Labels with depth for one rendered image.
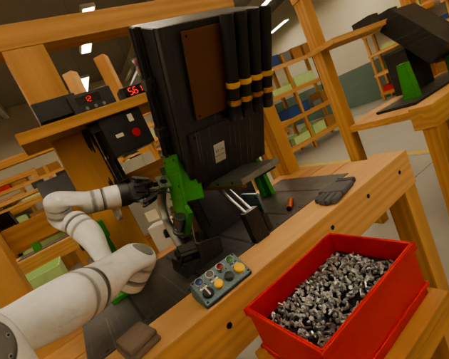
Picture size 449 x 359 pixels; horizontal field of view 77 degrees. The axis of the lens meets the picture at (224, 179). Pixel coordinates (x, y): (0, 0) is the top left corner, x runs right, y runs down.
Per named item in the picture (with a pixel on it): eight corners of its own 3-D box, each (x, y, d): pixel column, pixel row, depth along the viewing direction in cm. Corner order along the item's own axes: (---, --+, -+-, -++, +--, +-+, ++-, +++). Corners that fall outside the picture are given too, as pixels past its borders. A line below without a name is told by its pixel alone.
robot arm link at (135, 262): (165, 252, 75) (113, 284, 50) (150, 283, 75) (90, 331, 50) (137, 235, 76) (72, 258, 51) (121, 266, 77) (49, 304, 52)
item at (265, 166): (281, 166, 90) (278, 157, 90) (244, 189, 83) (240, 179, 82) (222, 175, 124) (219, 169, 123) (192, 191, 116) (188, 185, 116)
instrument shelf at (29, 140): (230, 73, 134) (226, 65, 134) (20, 146, 92) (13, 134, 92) (207, 91, 156) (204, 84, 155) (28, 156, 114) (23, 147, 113)
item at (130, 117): (155, 140, 116) (138, 105, 113) (115, 157, 108) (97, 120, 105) (147, 145, 126) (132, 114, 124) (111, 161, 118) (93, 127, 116)
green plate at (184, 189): (209, 212, 96) (197, 150, 95) (186, 218, 92) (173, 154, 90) (195, 210, 106) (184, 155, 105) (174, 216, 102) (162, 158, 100)
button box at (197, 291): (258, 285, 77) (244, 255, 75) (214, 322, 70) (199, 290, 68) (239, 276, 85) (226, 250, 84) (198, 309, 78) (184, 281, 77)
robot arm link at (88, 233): (84, 239, 84) (96, 214, 84) (147, 293, 74) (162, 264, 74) (55, 241, 76) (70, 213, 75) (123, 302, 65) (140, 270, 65)
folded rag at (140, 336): (162, 339, 66) (157, 328, 66) (133, 367, 61) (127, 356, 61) (145, 328, 74) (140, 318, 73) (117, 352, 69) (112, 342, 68)
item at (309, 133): (350, 127, 703) (318, 37, 665) (280, 169, 600) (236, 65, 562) (333, 131, 752) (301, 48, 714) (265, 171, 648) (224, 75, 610)
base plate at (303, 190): (350, 177, 119) (348, 172, 119) (92, 375, 68) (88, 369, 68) (283, 182, 156) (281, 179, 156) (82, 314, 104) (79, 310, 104)
